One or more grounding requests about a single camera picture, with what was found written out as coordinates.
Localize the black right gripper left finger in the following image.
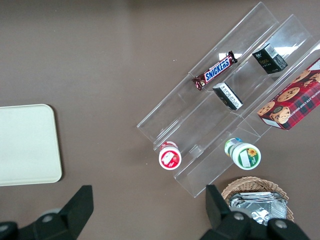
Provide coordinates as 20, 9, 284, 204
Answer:
0, 185, 95, 240

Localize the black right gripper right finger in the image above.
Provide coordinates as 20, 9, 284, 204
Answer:
199, 184, 312, 240

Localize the woven wicker basket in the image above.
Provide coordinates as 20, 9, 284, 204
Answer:
221, 176, 296, 223

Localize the cream plastic tray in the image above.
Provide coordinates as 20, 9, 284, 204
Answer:
0, 103, 63, 187

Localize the silver foil wrapped item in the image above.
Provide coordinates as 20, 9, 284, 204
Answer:
228, 191, 288, 227

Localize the green sunflower lid cup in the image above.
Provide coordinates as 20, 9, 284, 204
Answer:
223, 137, 262, 171

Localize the strawberry yogurt cup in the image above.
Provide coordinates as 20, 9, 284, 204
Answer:
158, 140, 182, 171

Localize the clear acrylic stepped shelf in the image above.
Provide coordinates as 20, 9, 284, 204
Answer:
136, 1, 320, 199

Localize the black box with white label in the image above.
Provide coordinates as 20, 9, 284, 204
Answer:
212, 82, 244, 111

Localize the red chocolate chip cookie box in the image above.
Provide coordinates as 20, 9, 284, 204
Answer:
256, 57, 320, 131

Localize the Snickers chocolate bar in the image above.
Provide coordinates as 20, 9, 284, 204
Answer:
191, 50, 238, 92

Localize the black box with barcode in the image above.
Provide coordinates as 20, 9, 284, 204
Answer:
251, 43, 289, 75

